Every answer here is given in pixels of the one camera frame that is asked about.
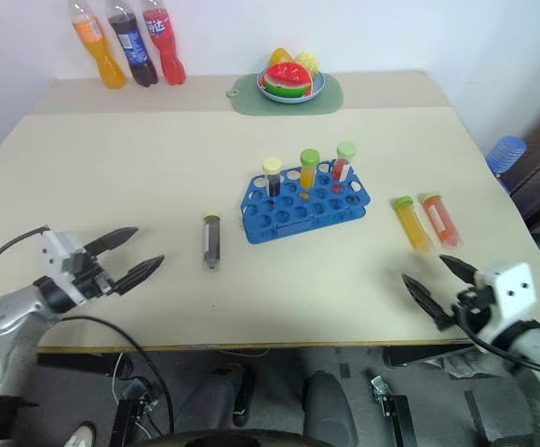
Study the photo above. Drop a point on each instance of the blue plastic stool stack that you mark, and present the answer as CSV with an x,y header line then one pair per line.
x,y
507,156

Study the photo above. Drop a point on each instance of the light blue plate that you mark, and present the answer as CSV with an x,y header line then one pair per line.
x,y
319,86

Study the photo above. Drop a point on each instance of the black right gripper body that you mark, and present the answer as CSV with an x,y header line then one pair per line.
x,y
472,302

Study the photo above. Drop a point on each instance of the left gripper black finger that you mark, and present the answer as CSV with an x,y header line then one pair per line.
x,y
114,238
140,274

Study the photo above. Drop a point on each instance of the yellow toy corn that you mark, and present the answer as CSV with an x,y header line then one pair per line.
x,y
309,63

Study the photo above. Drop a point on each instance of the toy watermelon slice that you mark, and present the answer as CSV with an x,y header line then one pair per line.
x,y
288,79

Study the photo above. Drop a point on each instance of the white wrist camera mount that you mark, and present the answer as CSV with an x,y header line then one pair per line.
x,y
58,251
512,286

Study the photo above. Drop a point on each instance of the blue test tube rack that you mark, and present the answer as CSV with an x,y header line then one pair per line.
x,y
298,214

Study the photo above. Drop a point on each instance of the red liquid tube green cap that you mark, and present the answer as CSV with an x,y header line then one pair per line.
x,y
443,221
344,163

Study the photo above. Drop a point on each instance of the green silicone mat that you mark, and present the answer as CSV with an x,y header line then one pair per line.
x,y
330,100

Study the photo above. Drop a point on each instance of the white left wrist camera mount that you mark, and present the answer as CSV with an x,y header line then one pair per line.
x,y
58,251

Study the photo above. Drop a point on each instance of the dark liquid tube yellow cap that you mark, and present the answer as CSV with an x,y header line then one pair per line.
x,y
273,179
211,242

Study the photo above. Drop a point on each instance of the dark cola bottle blue label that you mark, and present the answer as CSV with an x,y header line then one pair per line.
x,y
132,46

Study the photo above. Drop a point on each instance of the red soda bottle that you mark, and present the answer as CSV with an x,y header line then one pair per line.
x,y
165,42

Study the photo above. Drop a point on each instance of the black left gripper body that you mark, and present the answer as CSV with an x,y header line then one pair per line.
x,y
89,279

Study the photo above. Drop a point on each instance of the orange soda bottle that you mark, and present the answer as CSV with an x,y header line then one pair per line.
x,y
102,51

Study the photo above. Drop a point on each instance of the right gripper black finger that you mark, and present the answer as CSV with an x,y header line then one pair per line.
x,y
460,268
426,300

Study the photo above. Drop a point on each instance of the metal caster wheel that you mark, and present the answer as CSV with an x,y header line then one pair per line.
x,y
380,391

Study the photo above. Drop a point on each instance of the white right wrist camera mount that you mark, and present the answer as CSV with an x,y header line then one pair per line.
x,y
512,286

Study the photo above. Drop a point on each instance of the white shoe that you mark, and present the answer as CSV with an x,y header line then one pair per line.
x,y
80,435

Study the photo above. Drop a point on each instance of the orange liquid tube green cap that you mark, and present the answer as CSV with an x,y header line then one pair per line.
x,y
414,226
309,170

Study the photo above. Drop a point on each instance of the yellow toy pepper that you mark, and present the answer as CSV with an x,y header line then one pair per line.
x,y
280,57

